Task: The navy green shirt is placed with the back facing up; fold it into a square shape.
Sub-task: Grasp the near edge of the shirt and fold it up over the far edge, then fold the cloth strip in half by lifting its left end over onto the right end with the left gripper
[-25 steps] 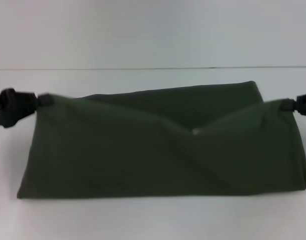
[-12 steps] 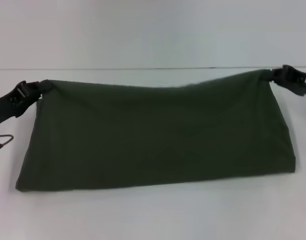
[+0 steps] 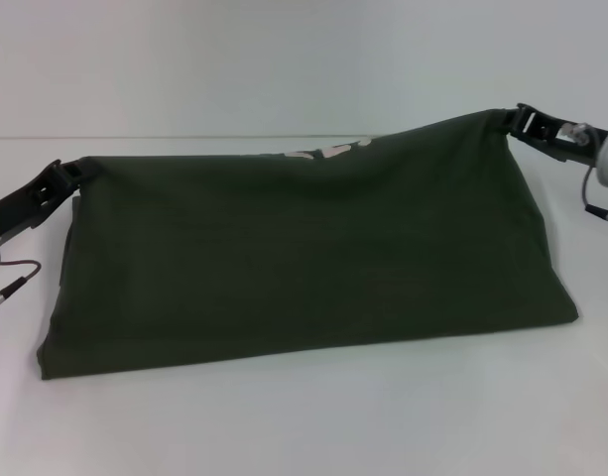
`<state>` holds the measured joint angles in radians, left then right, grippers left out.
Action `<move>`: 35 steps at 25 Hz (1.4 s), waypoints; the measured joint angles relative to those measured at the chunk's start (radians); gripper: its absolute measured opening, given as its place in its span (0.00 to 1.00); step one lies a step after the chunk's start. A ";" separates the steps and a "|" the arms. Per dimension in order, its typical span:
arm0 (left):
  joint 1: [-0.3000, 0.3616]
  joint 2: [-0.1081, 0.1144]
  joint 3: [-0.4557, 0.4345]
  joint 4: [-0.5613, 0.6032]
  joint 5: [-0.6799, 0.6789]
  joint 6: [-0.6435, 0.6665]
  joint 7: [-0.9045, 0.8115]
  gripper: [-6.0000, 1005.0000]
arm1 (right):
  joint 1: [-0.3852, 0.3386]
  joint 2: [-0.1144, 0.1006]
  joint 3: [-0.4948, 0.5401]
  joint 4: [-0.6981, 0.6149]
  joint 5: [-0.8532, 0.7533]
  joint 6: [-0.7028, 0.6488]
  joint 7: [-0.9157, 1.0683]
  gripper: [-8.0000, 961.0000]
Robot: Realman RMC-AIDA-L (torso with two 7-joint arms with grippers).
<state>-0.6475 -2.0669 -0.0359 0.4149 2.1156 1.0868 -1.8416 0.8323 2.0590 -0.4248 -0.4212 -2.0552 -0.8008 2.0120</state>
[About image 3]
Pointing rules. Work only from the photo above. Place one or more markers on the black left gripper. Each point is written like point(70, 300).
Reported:
point(26, 203)

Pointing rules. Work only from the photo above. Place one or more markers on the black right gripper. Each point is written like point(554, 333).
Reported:
point(561, 141)

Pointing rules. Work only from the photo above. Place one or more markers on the dark green t-shirt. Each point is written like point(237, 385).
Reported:
point(308, 248)

